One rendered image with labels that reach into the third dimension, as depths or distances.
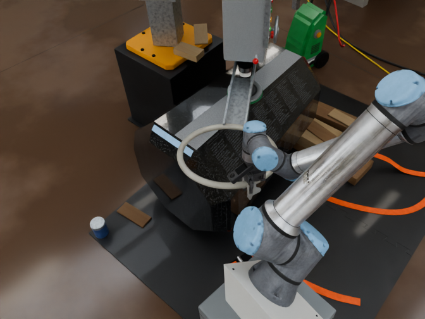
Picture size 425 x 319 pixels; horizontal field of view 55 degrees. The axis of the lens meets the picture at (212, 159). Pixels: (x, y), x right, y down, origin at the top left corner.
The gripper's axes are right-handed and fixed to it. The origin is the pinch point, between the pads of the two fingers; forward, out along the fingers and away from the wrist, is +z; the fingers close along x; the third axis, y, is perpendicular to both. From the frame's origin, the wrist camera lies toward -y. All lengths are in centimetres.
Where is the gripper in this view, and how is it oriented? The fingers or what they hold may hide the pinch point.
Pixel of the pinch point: (246, 193)
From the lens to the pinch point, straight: 185.4
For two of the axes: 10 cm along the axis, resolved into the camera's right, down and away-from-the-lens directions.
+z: 0.1, 7.8, 6.3
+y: 9.4, -2.2, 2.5
